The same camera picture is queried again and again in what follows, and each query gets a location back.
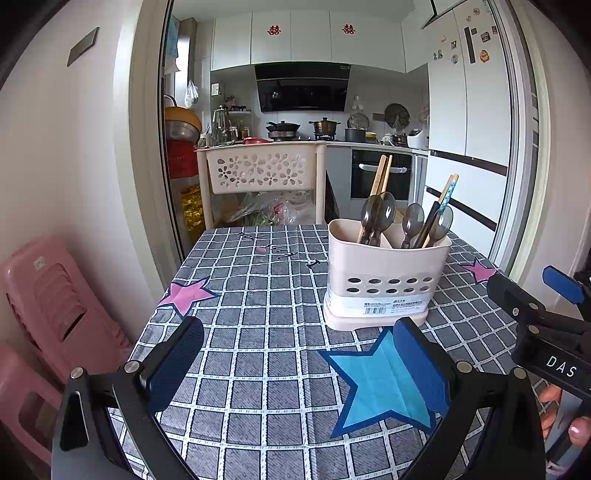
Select black wok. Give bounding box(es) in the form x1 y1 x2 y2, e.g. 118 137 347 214
265 120 302 139

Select white wall cabinets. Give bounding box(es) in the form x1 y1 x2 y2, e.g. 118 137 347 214
211 9 407 75

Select pink plastic stool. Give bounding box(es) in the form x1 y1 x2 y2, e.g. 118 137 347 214
0 235 134 384
0 342 63 467

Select yellow and steel basins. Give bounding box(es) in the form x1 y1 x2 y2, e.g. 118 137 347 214
164 95 204 139

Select grey wall switch panel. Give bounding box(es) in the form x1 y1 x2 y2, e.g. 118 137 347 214
67 27 100 66

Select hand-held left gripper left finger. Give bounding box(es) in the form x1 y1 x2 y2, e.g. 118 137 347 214
52 316 205 456

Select copper cooking pot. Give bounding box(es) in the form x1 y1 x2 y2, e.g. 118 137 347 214
308 117 342 137

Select grey checkered star tablecloth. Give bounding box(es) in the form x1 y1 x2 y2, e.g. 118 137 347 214
104 223 591 480

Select white refrigerator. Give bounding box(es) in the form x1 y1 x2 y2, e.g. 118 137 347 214
422 0 513 250

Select red plastic container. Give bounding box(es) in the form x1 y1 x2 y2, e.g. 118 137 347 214
166 138 200 178

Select beige plastic utensil holder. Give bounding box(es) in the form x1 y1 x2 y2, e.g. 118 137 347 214
322 218 453 330

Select white sliding door frame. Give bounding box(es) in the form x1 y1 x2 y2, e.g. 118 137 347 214
113 0 550 278

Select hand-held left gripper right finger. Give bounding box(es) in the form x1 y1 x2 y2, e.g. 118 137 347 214
392 316 546 459

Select gold foil bundle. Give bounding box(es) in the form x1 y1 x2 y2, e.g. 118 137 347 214
180 185 206 232

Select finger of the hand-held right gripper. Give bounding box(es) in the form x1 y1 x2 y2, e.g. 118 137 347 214
486 274 591 341
542 265 586 305

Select shelf with glass jars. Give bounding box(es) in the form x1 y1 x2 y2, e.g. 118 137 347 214
210 106 254 144

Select plastic bag of vegetables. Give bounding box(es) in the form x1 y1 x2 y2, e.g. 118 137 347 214
228 189 319 227

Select person's right hand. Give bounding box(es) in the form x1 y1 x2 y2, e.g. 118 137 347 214
538 385 591 447

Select dark translucent plastic spoon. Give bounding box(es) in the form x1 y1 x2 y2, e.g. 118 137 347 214
427 205 454 247
401 203 426 250
360 195 384 245
375 191 398 245
413 200 441 249

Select black range hood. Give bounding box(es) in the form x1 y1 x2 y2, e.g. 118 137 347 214
254 63 352 113

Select small dark electric fan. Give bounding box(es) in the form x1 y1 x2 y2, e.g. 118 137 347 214
385 103 411 130

